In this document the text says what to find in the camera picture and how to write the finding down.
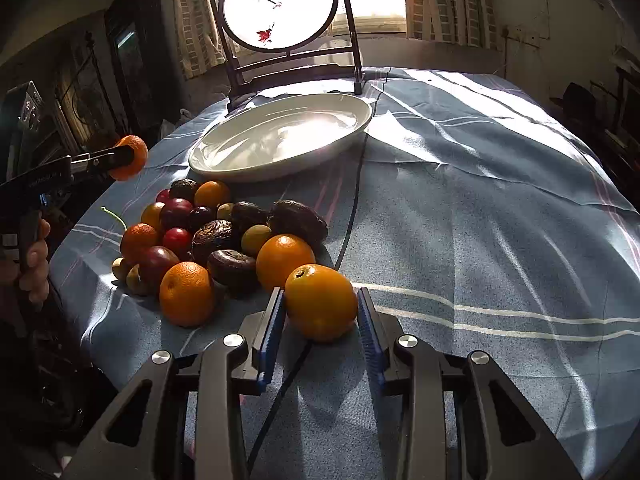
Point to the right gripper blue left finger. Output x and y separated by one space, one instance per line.
267 339

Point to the small mandarin orange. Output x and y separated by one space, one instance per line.
132 155

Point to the red cherry tomato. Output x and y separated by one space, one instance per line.
178 241

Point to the dark avocado-like fruit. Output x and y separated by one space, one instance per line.
294 218

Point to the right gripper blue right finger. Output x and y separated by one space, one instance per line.
372 337

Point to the textured mandarin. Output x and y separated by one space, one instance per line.
136 241

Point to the left checked curtain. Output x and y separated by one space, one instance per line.
199 47

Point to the blue striped tablecloth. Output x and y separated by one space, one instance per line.
470 214

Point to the small yellow-green fruit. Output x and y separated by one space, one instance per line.
254 238

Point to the dark red plum back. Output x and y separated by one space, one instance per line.
175 214

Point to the white oval plate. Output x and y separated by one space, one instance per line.
279 138

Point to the dark wrinkled passion fruit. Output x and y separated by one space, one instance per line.
215 235

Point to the yellow-orange round fruit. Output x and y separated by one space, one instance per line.
151 215

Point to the large front orange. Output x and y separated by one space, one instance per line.
321 303

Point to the dark red plum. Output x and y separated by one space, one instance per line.
155 263
175 214

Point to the right checked curtain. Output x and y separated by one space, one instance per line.
468 23

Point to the round painted screen ornament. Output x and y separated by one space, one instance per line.
275 43

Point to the brown wrinkled fruit front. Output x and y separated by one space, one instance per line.
233 270

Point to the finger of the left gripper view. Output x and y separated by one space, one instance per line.
95 162

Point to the person's left hand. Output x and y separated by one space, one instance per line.
34 280

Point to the checked curtain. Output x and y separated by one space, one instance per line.
199 47
468 23

